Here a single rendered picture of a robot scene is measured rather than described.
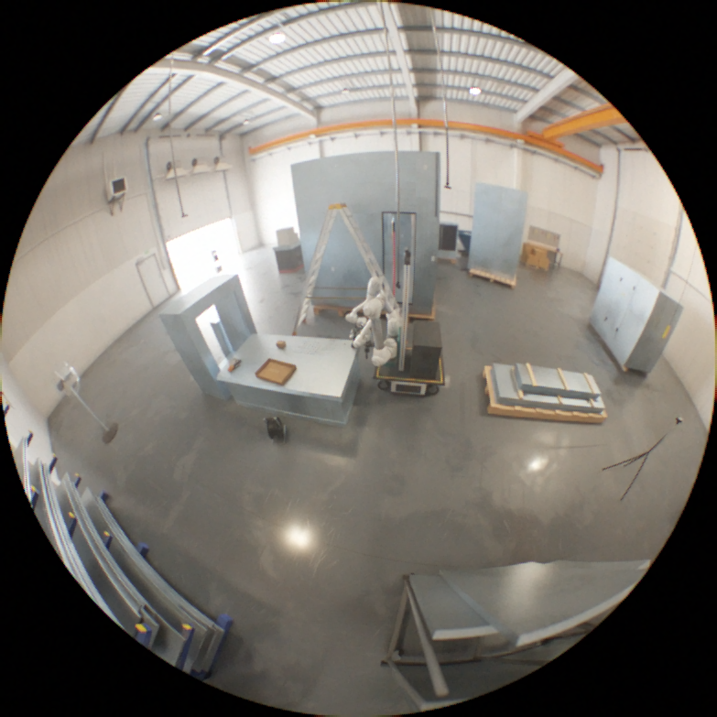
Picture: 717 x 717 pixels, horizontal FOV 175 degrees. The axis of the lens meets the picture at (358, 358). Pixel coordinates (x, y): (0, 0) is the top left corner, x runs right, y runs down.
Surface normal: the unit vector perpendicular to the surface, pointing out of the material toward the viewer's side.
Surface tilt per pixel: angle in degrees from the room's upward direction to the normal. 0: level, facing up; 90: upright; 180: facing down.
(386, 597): 0
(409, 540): 0
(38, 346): 90
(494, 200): 90
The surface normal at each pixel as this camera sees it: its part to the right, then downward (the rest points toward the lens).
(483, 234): -0.58, 0.55
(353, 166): -0.27, 0.64
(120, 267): 0.96, 0.13
